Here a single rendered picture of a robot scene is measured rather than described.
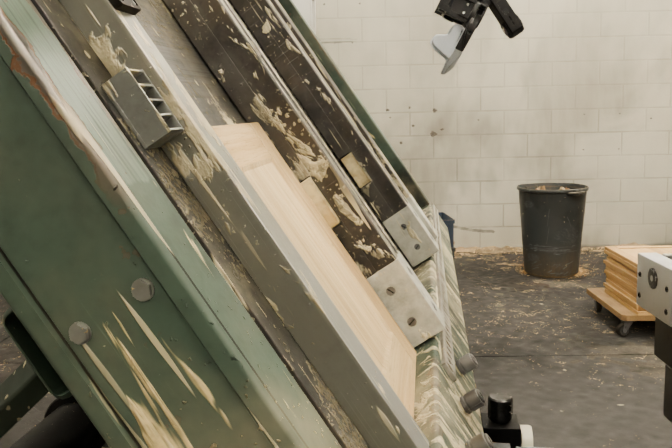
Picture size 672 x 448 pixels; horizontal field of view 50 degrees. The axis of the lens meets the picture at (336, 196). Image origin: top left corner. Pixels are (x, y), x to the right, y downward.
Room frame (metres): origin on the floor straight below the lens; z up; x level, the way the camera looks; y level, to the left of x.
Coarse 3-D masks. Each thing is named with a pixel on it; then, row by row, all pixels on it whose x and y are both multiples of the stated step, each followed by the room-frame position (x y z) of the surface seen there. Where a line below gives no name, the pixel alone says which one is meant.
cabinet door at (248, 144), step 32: (224, 128) 0.87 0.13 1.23; (256, 128) 1.02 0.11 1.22; (256, 160) 0.91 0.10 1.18; (288, 192) 0.97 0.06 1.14; (288, 224) 0.86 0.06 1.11; (320, 224) 1.00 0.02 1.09; (320, 256) 0.90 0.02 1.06; (352, 288) 0.94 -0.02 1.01; (352, 320) 0.85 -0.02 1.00; (384, 320) 0.98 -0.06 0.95; (384, 352) 0.88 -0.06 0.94
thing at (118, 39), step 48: (96, 0) 0.71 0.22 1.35; (96, 48) 0.71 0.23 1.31; (144, 48) 0.71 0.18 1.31; (192, 144) 0.70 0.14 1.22; (240, 192) 0.69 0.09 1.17; (240, 240) 0.69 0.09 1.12; (288, 240) 0.73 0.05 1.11; (288, 288) 0.68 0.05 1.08; (336, 336) 0.68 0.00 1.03; (336, 384) 0.68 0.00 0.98; (384, 384) 0.71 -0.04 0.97; (384, 432) 0.67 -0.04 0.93
